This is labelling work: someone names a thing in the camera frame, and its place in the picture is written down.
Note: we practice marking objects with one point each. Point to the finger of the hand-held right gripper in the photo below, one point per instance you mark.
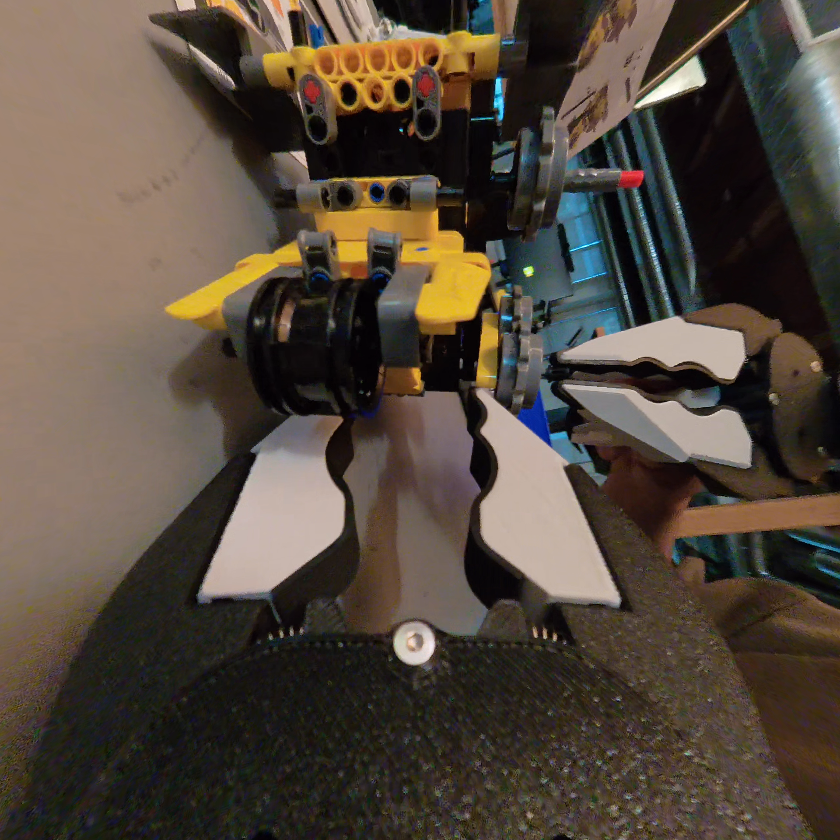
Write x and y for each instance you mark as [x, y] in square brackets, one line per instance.
[682, 341]
[656, 420]

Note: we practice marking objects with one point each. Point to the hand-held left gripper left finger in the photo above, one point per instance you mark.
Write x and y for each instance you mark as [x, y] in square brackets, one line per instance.
[282, 525]

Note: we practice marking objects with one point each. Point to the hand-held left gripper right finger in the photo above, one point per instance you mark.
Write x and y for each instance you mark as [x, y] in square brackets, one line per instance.
[544, 525]

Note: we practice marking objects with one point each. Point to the grey toy wheel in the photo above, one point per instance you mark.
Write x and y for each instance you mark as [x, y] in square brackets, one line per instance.
[522, 374]

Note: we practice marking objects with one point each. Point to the yellow toy vehicle model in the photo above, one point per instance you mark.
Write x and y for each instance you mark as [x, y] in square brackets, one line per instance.
[394, 223]

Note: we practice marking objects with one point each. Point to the person's right hand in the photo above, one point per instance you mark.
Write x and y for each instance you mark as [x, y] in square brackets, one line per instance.
[643, 499]

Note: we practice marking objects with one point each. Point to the blue plastic bin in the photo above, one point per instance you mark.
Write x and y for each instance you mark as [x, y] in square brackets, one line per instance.
[535, 426]

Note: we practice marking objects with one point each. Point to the long wooden beam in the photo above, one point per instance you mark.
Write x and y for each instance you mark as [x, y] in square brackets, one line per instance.
[754, 515]

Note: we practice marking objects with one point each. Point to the dark monitor green sticker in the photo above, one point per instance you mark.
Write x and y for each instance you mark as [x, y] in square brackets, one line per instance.
[544, 275]

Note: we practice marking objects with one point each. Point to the open instruction booklet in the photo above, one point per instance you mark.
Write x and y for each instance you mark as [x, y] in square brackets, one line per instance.
[617, 59]

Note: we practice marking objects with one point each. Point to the yellow grey sticker sheet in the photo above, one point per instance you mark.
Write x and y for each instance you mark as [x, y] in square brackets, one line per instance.
[262, 13]

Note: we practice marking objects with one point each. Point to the silver ventilation duct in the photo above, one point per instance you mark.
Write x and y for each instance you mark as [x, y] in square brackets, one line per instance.
[807, 164]

